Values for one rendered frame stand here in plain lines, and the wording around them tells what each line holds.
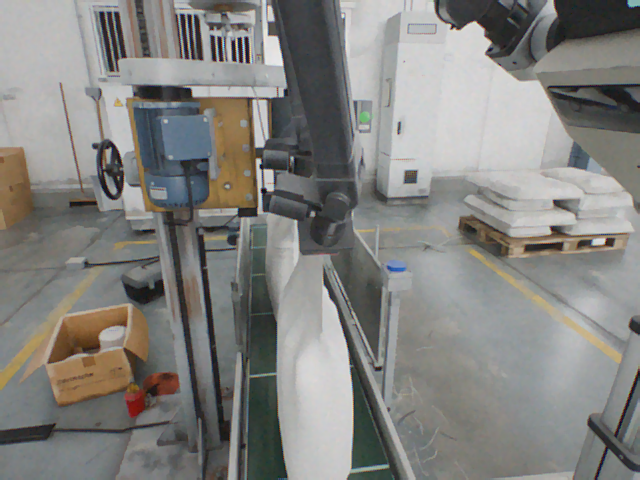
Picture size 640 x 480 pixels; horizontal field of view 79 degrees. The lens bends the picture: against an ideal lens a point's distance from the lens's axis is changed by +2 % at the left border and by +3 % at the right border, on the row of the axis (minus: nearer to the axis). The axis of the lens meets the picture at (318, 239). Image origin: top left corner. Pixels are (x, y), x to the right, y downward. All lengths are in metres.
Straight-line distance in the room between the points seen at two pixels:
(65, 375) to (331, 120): 1.88
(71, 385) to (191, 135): 1.54
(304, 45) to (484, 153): 5.75
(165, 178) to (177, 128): 0.14
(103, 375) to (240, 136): 1.41
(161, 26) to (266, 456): 1.21
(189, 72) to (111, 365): 1.52
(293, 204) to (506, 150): 5.79
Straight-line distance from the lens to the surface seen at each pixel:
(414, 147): 4.97
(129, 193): 4.16
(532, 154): 6.55
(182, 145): 0.90
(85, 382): 2.17
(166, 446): 1.86
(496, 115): 6.12
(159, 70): 0.94
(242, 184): 1.17
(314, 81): 0.44
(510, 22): 0.91
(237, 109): 1.14
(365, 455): 1.27
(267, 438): 1.31
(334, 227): 0.60
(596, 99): 0.74
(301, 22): 0.42
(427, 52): 4.97
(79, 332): 2.52
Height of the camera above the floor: 1.35
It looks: 21 degrees down
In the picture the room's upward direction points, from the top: straight up
